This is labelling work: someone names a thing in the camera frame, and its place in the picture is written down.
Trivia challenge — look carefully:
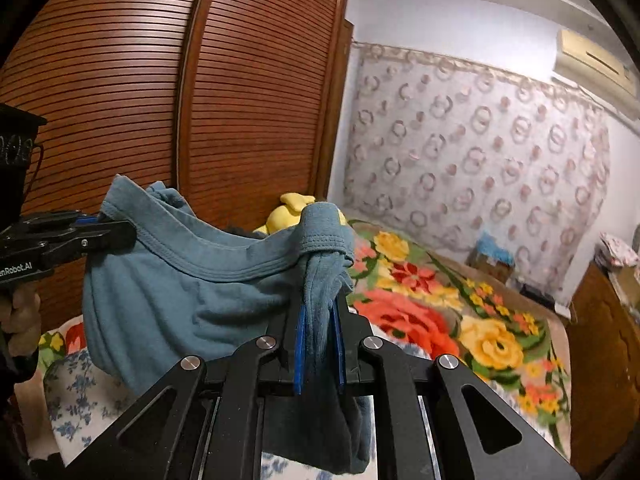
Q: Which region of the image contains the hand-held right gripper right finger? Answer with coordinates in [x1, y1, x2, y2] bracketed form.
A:
[330, 292, 583, 480]

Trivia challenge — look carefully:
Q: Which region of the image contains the blue cloth covered box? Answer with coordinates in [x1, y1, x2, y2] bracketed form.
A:
[467, 232, 516, 283]

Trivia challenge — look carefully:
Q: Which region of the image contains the yellow plush toy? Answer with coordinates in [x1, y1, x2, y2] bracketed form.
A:
[252, 192, 348, 236]

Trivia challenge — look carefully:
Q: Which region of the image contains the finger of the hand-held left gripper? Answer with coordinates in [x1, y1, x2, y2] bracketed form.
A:
[45, 220, 137, 262]
[15, 209, 108, 233]

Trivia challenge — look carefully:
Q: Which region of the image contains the person's left hand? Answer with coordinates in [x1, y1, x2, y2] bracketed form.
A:
[0, 287, 43, 371]

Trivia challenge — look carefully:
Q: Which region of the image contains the wooden cabinet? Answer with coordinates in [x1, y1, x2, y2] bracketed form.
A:
[567, 260, 640, 476]

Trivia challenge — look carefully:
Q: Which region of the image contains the white air conditioner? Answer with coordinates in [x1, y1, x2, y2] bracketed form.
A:
[552, 29, 640, 102]

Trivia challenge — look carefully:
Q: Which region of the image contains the brown slatted wooden wardrobe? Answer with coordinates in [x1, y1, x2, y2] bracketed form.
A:
[0, 0, 353, 333]

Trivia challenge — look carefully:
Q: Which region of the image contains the ring patterned curtain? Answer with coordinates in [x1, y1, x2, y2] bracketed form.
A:
[342, 42, 613, 296]

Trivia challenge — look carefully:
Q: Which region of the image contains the floral cloth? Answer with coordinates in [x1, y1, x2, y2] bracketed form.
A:
[599, 232, 639, 268]

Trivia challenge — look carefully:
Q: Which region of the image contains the small black box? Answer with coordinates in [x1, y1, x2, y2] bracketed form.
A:
[520, 284, 557, 307]

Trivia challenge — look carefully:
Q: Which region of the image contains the white blue floral bedsheet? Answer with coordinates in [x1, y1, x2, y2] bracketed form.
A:
[42, 340, 441, 480]

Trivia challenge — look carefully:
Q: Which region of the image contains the colourful floral blanket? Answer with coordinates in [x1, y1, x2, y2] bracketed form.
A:
[37, 217, 571, 461]

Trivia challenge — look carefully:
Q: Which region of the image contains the cardboard box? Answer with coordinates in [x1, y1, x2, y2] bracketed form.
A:
[617, 265, 640, 311]

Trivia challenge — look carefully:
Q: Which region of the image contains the blue-grey t-shirt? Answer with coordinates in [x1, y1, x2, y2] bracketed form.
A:
[82, 175, 377, 476]

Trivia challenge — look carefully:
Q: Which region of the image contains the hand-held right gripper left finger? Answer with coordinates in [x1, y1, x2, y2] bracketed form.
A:
[62, 292, 308, 480]

